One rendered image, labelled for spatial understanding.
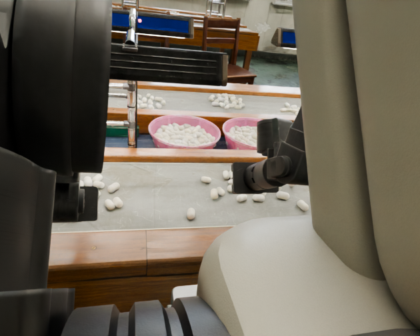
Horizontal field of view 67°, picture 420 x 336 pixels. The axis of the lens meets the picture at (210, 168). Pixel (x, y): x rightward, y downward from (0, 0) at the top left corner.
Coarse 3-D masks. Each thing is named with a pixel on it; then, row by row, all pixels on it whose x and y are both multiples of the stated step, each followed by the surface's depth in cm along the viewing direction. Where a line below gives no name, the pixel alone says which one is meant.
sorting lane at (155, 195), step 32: (128, 192) 86; (160, 192) 88; (192, 192) 90; (288, 192) 96; (64, 224) 73; (96, 224) 75; (128, 224) 76; (160, 224) 77; (192, 224) 79; (224, 224) 80
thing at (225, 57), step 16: (112, 48) 71; (144, 48) 72; (160, 48) 73; (112, 64) 71; (128, 64) 72; (144, 64) 72; (160, 64) 73; (176, 64) 74; (192, 64) 75; (208, 64) 76; (224, 64) 76; (128, 80) 72; (144, 80) 73; (160, 80) 74; (176, 80) 74; (192, 80) 75; (208, 80) 76; (224, 80) 77
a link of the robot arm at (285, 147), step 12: (300, 108) 52; (300, 120) 51; (288, 132) 53; (300, 132) 50; (288, 144) 52; (300, 144) 50; (276, 156) 54; (288, 156) 52; (300, 156) 49; (300, 168) 50; (288, 180) 51; (300, 180) 51
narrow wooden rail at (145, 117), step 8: (112, 112) 123; (120, 112) 124; (144, 112) 127; (152, 112) 128; (160, 112) 129; (168, 112) 130; (176, 112) 131; (184, 112) 132; (192, 112) 133; (200, 112) 134; (208, 112) 135; (216, 112) 136; (112, 120) 124; (120, 120) 125; (144, 120) 127; (152, 120) 127; (208, 120) 132; (216, 120) 133; (224, 120) 133; (144, 128) 129; (224, 136) 138
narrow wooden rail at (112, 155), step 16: (112, 160) 97; (128, 160) 98; (144, 160) 99; (160, 160) 100; (176, 160) 102; (192, 160) 103; (208, 160) 104; (224, 160) 105; (240, 160) 106; (256, 160) 108
